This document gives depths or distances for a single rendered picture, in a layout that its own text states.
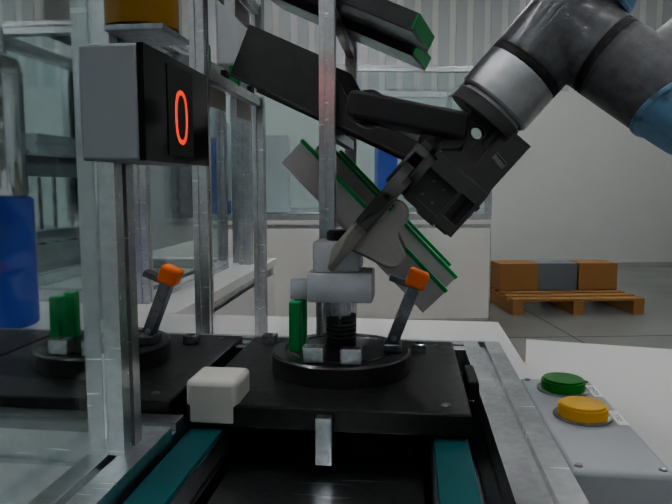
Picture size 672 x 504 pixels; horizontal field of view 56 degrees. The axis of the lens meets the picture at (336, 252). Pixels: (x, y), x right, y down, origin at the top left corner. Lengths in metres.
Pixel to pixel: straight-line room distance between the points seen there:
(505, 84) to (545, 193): 9.19
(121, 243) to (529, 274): 5.94
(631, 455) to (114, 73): 0.44
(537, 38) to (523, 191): 9.07
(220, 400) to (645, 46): 0.46
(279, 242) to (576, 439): 4.10
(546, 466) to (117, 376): 0.31
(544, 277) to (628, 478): 5.90
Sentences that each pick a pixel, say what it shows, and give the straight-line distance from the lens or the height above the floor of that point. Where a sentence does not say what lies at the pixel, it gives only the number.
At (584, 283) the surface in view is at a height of 0.21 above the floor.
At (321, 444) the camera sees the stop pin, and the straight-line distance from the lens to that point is 0.54.
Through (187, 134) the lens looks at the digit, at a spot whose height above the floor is 1.19.
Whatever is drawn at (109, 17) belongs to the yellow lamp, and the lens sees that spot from 0.47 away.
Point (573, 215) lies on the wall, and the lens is 9.95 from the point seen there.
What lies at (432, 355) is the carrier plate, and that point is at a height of 0.97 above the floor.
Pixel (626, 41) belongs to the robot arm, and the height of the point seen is 1.27.
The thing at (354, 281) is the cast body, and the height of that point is 1.06.
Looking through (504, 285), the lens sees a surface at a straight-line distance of 6.25.
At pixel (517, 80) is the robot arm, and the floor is 1.25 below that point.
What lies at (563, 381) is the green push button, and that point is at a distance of 0.64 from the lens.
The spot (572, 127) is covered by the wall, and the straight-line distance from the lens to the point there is 9.95.
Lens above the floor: 1.16
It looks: 6 degrees down
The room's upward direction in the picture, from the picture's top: straight up
